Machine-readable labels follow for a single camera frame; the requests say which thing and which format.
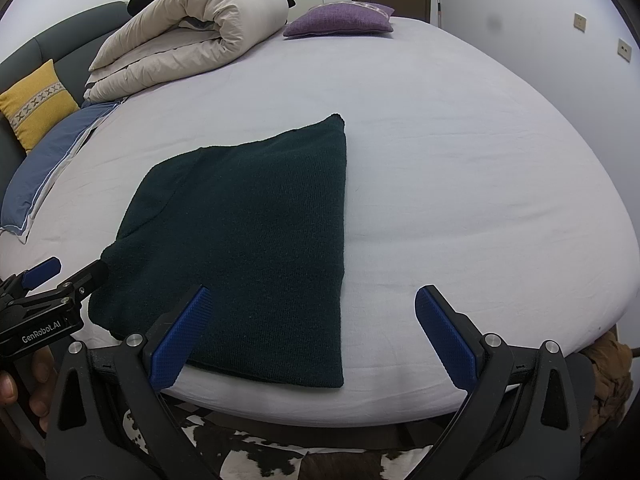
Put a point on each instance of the thin stick by door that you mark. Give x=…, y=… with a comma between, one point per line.
x=439, y=2

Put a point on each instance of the blue pillow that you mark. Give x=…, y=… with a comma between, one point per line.
x=40, y=170

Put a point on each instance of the brown cloth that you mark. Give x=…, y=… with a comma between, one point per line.
x=607, y=375

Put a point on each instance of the cowhide pattern rug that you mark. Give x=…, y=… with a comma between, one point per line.
x=240, y=460

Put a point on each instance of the beige wall socket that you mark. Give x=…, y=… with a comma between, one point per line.
x=624, y=49
x=580, y=21

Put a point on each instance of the bed with white sheet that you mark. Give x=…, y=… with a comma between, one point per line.
x=475, y=160

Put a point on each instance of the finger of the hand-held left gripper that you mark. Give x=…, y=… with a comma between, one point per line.
x=87, y=277
x=42, y=270

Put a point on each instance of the beige rolled duvet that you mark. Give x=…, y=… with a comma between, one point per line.
x=165, y=45

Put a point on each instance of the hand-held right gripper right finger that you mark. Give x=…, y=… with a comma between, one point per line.
x=445, y=335

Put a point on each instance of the grey upholstered headboard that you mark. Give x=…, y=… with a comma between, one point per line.
x=75, y=35

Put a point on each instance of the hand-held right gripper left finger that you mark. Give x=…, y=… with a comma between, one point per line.
x=180, y=340

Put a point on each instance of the dark green knit sweater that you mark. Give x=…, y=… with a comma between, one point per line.
x=250, y=235

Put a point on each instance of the person's left hand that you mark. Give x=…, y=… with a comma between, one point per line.
x=44, y=380

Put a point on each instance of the purple cushion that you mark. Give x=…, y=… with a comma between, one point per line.
x=335, y=20

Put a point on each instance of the yellow cushion with patterned band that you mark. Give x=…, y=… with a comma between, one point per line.
x=35, y=100

